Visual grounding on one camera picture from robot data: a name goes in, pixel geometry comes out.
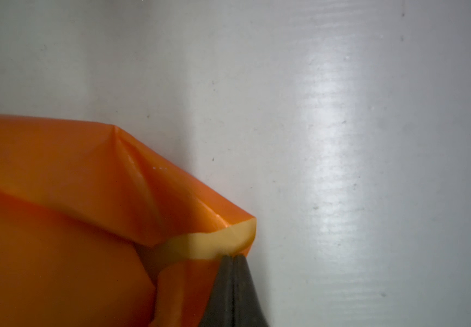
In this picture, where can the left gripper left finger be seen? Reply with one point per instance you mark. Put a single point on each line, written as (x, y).
(219, 310)

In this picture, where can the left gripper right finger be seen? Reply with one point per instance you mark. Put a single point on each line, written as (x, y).
(247, 310)

